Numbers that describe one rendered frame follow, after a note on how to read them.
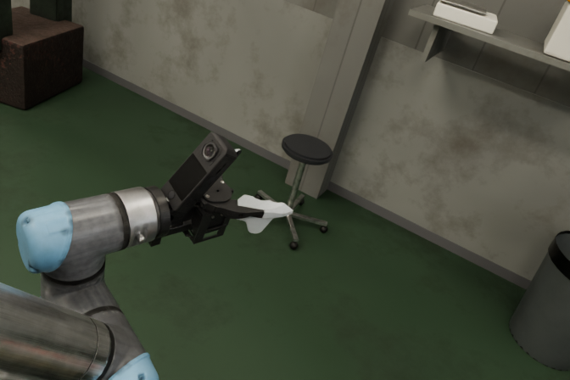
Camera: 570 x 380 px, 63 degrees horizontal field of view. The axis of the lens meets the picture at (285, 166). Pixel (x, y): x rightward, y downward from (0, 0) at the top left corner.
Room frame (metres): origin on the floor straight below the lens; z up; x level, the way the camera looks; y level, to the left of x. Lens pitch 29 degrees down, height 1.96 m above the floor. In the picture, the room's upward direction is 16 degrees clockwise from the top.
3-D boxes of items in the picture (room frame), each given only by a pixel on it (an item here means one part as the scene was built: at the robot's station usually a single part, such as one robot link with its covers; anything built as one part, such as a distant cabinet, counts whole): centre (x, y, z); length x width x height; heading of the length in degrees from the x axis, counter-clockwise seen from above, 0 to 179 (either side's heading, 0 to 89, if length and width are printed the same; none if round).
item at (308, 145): (2.75, -0.09, 0.32); 0.60 x 0.57 x 0.63; 145
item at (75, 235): (0.42, 0.22, 1.56); 0.11 x 0.08 x 0.09; 138
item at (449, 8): (2.75, -0.72, 1.66); 0.35 x 0.34 x 0.09; 69
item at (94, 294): (0.41, 0.21, 1.46); 0.11 x 0.08 x 0.11; 48
